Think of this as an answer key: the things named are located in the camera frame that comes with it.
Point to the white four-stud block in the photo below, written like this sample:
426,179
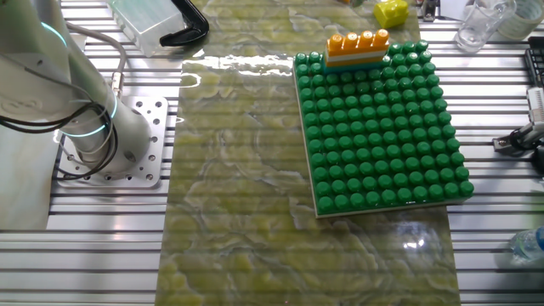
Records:
357,56

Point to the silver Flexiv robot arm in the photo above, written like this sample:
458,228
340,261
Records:
25,64

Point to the clear water bottle blue cap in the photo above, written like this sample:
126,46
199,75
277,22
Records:
529,244

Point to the black bracket knob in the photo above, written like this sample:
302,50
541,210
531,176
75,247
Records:
539,161

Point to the clear tape roll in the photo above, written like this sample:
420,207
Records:
529,30

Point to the black C-clamp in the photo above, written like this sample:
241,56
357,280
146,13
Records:
195,30

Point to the translucent plastic box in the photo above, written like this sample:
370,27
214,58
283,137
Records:
149,25

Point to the lime square block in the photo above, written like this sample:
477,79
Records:
391,15

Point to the clear plastic cup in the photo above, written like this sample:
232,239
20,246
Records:
478,25

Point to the black keyboard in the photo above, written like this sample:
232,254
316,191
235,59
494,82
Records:
536,64

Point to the green studded baseplate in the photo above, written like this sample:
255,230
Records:
382,140

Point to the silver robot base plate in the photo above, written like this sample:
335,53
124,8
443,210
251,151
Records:
157,110

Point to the green marble pattern mat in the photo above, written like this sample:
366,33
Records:
225,170

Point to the metal camera bracket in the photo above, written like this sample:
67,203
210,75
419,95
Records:
510,142

